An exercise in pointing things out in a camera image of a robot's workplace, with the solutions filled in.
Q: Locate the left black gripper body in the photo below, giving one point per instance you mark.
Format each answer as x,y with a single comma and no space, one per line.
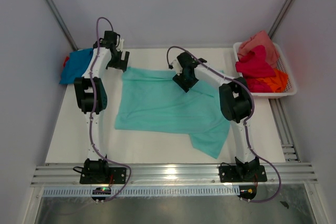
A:
117,55

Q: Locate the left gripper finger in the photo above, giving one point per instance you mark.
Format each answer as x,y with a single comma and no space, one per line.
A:
124,62
114,63

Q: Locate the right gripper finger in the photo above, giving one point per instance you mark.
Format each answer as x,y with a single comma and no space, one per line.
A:
191,82
181,82

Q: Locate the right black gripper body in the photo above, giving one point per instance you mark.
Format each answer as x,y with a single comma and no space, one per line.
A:
184,74

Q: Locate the teal t shirt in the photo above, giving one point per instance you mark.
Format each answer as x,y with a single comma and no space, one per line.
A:
152,101

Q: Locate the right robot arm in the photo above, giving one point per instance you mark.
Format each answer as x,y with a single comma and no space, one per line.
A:
236,105

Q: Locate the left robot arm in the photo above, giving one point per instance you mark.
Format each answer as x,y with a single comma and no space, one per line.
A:
92,100

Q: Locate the blue folded t shirt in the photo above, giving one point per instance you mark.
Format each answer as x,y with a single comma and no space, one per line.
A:
76,65

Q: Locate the red folded t shirt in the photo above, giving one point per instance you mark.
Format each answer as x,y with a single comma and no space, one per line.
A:
65,61

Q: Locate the magenta t shirt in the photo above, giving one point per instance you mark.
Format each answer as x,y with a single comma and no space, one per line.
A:
255,69

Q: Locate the salmon pink t shirt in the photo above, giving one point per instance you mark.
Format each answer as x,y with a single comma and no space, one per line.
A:
260,39

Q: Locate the orange t shirt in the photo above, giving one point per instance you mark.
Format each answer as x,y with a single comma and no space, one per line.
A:
277,83

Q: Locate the right black controller board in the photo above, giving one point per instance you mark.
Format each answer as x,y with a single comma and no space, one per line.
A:
247,192

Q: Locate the black controller board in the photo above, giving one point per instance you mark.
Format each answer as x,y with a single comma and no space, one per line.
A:
101,193
247,192

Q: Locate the left black controller board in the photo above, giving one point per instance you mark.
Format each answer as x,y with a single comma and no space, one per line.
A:
101,193

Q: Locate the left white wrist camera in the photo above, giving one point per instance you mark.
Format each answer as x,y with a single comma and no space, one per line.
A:
120,45

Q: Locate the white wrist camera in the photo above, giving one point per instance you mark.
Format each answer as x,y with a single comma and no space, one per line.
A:
175,65
120,45

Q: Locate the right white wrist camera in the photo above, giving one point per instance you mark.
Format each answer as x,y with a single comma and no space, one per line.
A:
175,65

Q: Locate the left corner frame post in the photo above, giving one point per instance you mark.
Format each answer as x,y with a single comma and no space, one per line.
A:
61,23

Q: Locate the corner frame post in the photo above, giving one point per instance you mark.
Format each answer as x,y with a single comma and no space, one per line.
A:
61,23
284,10

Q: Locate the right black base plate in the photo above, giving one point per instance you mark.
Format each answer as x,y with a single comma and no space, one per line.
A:
228,174

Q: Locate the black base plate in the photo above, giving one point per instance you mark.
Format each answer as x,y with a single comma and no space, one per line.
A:
118,175
228,174

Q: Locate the aluminium front rail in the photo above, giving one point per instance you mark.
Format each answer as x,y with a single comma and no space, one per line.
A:
168,174

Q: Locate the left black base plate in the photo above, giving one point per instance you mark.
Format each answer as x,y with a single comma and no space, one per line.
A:
118,175

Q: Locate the white slotted cable duct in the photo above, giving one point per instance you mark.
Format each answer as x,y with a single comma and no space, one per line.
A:
142,191

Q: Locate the right corner frame post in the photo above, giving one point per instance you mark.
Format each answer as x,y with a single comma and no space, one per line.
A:
284,10

